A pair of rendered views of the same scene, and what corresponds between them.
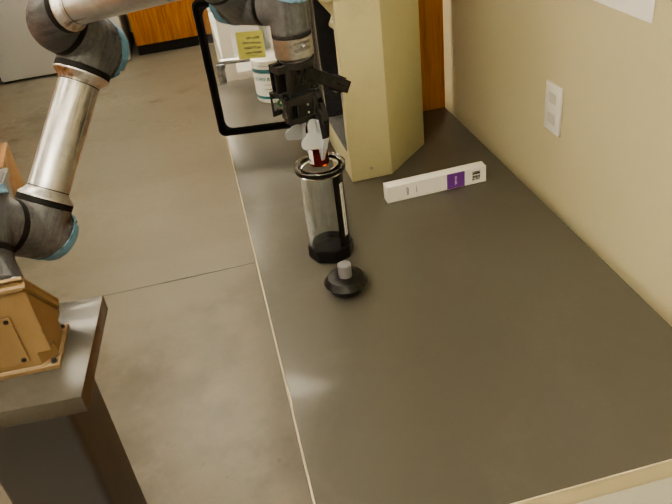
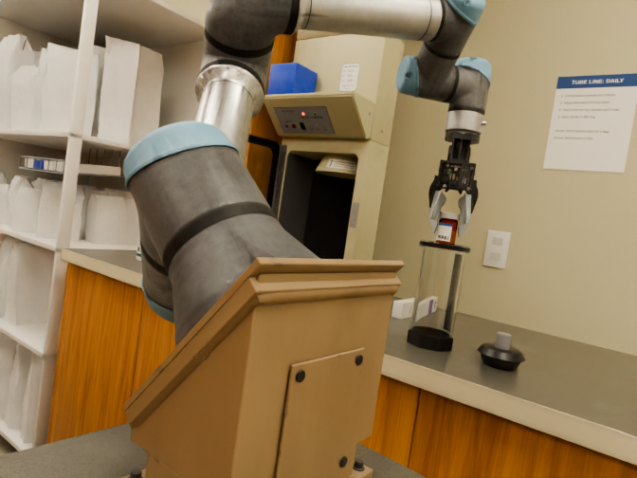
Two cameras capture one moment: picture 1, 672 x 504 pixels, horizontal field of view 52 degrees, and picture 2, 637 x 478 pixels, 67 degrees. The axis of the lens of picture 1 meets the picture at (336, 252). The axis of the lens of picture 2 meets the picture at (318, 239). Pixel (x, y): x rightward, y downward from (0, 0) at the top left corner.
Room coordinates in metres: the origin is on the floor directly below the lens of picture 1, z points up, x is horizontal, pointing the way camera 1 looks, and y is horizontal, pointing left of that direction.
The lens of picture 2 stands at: (0.76, 0.95, 1.19)
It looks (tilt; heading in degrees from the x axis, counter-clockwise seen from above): 3 degrees down; 315
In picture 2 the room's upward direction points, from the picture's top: 8 degrees clockwise
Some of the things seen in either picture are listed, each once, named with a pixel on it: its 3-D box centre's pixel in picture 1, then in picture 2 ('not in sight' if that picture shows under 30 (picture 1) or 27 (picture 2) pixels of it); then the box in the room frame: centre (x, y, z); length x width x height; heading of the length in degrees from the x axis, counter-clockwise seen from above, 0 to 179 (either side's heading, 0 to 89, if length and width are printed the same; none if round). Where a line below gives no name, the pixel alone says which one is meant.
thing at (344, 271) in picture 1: (345, 276); (501, 349); (1.16, -0.01, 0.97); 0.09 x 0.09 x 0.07
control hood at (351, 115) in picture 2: not in sight; (314, 116); (1.78, 0.01, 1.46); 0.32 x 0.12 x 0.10; 9
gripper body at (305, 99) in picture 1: (296, 89); (458, 163); (1.29, 0.03, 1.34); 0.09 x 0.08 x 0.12; 120
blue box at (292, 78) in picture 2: not in sight; (292, 83); (1.88, 0.03, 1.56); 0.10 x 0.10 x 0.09; 9
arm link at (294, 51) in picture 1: (294, 47); (465, 125); (1.29, 0.03, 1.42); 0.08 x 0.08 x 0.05
